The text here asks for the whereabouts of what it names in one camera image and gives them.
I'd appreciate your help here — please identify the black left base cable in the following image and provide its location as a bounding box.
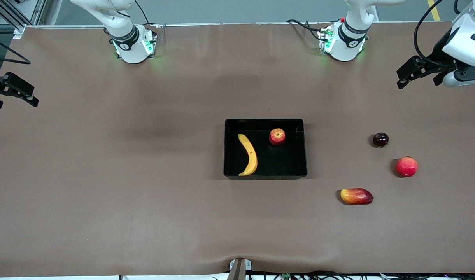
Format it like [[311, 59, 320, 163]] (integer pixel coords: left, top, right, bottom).
[[286, 19, 325, 41]]

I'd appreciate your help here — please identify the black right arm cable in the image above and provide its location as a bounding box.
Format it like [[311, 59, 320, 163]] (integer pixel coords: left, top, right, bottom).
[[0, 34, 31, 65]]

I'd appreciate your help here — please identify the metal table edge clamp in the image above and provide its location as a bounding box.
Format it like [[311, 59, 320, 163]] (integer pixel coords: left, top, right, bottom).
[[229, 258, 252, 280]]

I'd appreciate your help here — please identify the aluminium frame profile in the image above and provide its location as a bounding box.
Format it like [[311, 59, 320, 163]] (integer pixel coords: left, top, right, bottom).
[[0, 0, 47, 39]]

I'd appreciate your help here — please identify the black base cable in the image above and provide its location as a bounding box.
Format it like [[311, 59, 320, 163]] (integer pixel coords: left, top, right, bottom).
[[134, 0, 160, 28], [286, 19, 325, 41]]

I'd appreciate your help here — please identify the yellow banana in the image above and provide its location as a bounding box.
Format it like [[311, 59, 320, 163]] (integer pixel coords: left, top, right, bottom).
[[238, 133, 258, 177]]

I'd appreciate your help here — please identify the table cover sheet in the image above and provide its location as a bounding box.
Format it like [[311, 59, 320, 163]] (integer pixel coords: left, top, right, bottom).
[[0, 21, 475, 277]]

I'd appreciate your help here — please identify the black right base cable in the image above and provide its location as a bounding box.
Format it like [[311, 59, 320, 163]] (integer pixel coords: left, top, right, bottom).
[[134, 0, 160, 28]]

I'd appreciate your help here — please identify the small red yellow apple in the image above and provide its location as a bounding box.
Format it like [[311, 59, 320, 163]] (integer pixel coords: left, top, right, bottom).
[[269, 128, 286, 146]]

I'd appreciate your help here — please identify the red yellow mango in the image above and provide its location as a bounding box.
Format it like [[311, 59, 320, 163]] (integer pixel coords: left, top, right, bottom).
[[340, 188, 374, 206]]

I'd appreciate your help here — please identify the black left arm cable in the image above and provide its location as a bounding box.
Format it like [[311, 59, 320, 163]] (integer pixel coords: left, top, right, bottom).
[[414, 0, 456, 67]]

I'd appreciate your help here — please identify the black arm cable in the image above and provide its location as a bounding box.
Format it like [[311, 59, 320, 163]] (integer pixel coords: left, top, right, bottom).
[[414, 0, 456, 67], [0, 34, 31, 65]]

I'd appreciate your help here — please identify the black plastic box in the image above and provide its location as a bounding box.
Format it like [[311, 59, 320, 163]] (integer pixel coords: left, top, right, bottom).
[[223, 118, 308, 180]]

